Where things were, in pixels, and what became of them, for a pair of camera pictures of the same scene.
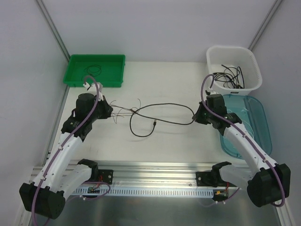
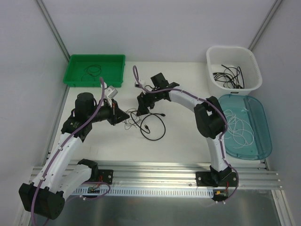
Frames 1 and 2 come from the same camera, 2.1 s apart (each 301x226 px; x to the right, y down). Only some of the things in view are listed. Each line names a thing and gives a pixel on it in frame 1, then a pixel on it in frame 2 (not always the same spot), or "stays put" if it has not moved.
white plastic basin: (236, 70) stays put
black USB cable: (158, 120) → (154, 113)
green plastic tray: (109, 69) stays put
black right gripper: (199, 116) → (144, 103)
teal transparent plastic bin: (253, 114) stays put
